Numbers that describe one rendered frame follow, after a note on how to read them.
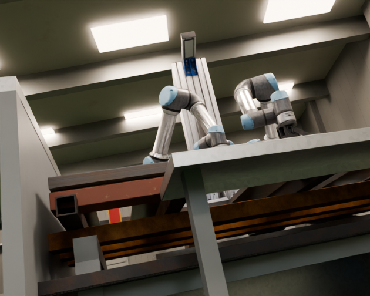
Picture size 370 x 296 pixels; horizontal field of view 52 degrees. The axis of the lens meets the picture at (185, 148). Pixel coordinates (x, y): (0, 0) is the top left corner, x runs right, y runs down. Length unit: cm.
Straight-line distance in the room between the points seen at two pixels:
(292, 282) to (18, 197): 141
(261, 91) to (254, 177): 111
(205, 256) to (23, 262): 37
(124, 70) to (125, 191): 604
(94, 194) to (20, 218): 25
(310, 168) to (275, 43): 634
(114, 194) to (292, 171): 49
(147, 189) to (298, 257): 46
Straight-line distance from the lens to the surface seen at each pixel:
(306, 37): 761
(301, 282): 198
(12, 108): 97
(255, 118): 176
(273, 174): 107
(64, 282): 96
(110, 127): 915
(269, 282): 192
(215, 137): 180
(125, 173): 106
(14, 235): 86
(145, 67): 701
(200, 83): 272
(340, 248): 120
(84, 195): 105
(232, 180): 103
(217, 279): 82
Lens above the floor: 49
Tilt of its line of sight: 20 degrees up
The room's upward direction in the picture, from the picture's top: 12 degrees counter-clockwise
